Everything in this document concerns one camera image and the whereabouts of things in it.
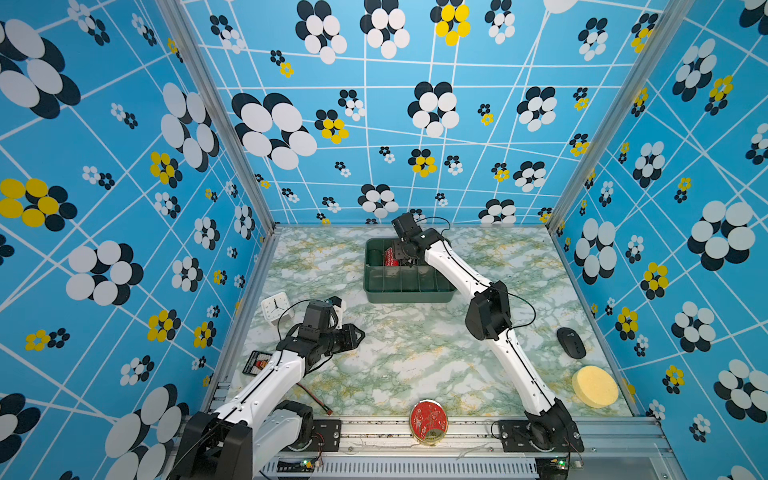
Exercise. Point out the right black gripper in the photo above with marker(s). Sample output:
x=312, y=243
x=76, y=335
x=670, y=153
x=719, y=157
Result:
x=397, y=252

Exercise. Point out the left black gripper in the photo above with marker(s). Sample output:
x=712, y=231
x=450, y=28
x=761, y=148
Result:
x=349, y=335

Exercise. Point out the black grey argyle sock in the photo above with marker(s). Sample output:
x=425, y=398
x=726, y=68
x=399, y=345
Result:
x=400, y=258

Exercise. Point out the green compartment tray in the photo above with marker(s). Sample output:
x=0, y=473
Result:
x=419, y=283

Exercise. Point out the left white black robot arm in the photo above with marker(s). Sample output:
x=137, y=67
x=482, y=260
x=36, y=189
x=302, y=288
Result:
x=238, y=439

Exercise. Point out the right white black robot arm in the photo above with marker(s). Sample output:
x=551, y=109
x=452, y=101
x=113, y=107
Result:
x=489, y=320

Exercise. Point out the dark green roll in tray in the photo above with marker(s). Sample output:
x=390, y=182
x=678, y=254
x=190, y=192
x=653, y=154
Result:
x=374, y=258

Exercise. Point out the white square clock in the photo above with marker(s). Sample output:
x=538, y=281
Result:
x=276, y=307

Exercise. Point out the black box orange connector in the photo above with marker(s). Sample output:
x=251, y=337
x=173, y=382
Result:
x=256, y=363

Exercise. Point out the red round tin lid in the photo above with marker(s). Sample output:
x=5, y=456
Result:
x=428, y=422

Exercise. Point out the black computer mouse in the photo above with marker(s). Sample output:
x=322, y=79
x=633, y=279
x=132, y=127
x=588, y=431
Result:
x=571, y=343

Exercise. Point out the yellow round sponge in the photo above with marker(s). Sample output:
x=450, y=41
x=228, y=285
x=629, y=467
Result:
x=595, y=387

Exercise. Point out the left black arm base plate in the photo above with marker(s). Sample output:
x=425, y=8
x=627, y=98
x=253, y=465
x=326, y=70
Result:
x=325, y=436

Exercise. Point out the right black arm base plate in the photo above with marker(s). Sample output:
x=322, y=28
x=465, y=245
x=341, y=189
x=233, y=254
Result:
x=515, y=437

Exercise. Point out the aluminium front rail frame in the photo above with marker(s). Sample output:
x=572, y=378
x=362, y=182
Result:
x=384, y=448

